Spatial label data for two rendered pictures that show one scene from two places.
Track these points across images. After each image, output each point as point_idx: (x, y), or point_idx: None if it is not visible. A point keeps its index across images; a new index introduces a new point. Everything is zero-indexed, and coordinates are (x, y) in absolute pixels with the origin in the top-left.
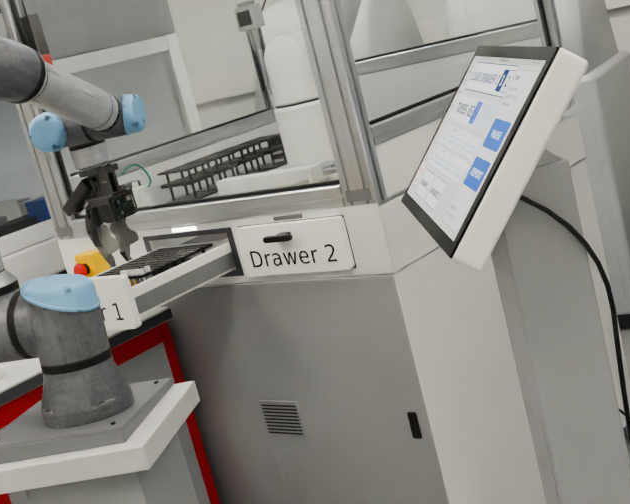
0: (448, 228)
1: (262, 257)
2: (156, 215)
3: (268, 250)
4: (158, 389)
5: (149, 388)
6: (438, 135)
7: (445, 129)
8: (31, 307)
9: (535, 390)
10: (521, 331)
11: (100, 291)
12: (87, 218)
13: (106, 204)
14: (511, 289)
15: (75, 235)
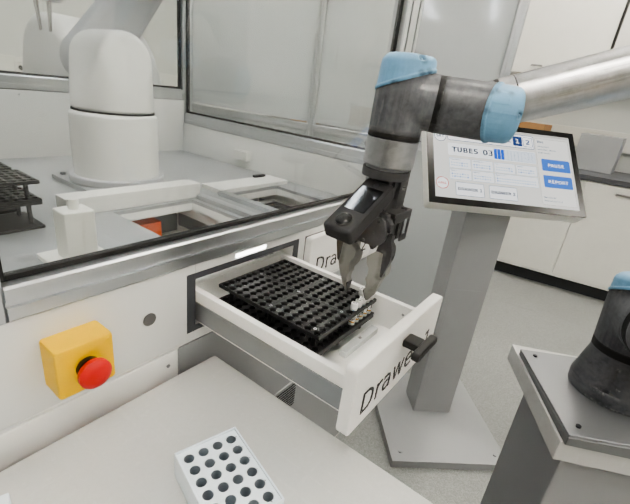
0: (561, 206)
1: (324, 260)
2: (222, 240)
3: (330, 252)
4: (553, 354)
5: (550, 359)
6: (441, 163)
7: (452, 160)
8: None
9: (486, 279)
10: (491, 254)
11: (423, 324)
12: (393, 239)
13: (408, 217)
14: (495, 236)
15: (11, 317)
